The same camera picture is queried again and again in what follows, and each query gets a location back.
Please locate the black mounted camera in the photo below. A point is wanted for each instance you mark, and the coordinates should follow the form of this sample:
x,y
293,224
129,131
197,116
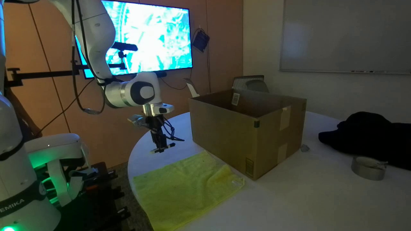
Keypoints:
x,y
126,45

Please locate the small clear object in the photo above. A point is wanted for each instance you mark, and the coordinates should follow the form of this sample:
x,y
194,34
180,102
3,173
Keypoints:
x,y
305,148

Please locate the black garment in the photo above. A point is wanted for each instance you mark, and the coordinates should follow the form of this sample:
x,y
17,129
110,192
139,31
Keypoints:
x,y
373,137

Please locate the grey tape roll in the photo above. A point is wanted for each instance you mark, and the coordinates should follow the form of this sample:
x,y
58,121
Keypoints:
x,y
364,171

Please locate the brown cardboard box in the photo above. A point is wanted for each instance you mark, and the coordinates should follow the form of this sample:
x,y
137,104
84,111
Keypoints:
x,y
232,133

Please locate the wall television screen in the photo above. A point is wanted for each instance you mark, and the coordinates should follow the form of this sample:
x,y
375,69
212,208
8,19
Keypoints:
x,y
158,39

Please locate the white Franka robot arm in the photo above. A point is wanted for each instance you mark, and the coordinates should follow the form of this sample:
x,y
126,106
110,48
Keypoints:
x,y
92,34

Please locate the wall whiteboard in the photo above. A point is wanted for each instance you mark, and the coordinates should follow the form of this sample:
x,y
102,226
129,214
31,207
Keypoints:
x,y
342,34

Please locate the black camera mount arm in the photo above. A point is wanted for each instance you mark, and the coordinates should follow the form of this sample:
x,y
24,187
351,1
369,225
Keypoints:
x,y
39,74

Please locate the yellow towel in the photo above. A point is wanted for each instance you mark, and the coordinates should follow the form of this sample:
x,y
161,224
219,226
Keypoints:
x,y
184,193

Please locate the grey chair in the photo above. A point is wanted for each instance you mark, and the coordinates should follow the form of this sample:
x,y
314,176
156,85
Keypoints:
x,y
251,84

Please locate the black wall device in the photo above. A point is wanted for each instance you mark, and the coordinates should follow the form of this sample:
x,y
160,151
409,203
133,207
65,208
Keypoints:
x,y
201,40

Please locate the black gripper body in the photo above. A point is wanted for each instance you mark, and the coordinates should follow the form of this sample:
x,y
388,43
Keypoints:
x,y
158,128

